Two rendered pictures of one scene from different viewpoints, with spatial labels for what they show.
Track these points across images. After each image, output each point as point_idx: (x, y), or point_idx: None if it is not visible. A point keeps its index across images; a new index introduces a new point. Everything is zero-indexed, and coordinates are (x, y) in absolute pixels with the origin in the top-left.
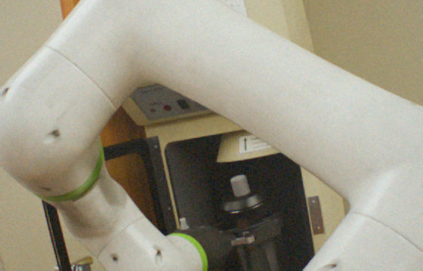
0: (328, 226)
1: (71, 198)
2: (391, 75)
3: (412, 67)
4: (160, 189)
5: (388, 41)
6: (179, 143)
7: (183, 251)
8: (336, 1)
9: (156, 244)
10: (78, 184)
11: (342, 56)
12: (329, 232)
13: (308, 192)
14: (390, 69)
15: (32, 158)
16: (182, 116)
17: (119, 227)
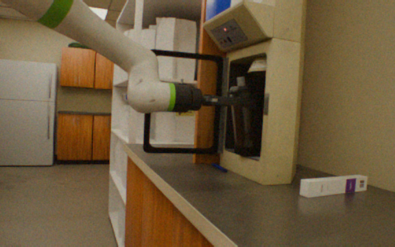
0: (272, 113)
1: (52, 27)
2: (379, 55)
3: (393, 51)
4: (225, 81)
5: (382, 33)
6: (241, 64)
7: (156, 87)
8: (360, 11)
9: (142, 79)
10: (39, 14)
11: (355, 43)
12: (271, 116)
13: (266, 90)
14: (379, 51)
15: None
16: (232, 46)
17: (134, 68)
